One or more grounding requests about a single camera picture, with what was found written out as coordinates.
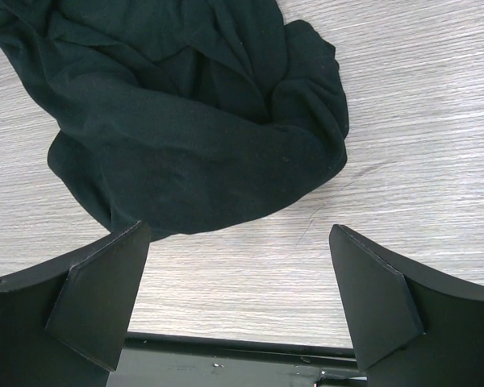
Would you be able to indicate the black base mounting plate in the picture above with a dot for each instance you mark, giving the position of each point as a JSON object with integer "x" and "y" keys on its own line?
{"x": 182, "y": 361}

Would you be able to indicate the black t shirt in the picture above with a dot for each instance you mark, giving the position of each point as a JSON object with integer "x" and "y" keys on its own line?
{"x": 191, "y": 116}

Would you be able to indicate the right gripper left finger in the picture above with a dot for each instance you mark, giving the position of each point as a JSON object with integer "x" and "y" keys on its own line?
{"x": 63, "y": 322}

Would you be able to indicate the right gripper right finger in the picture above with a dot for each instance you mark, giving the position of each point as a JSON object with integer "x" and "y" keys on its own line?
{"x": 410, "y": 325}

